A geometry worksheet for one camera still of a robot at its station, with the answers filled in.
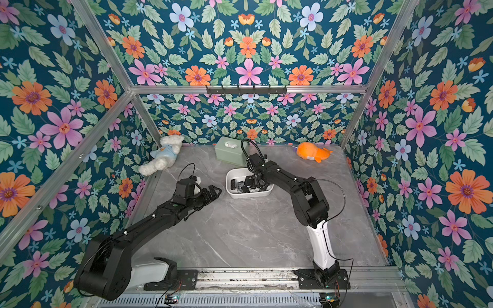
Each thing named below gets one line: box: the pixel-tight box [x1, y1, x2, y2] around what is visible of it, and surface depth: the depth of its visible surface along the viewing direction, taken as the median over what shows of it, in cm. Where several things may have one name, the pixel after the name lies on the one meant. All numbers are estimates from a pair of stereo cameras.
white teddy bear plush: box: [138, 134, 185, 177], surface depth 108 cm
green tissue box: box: [214, 136, 248, 167], surface depth 111 cm
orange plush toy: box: [296, 141, 334, 163], surface depth 111 cm
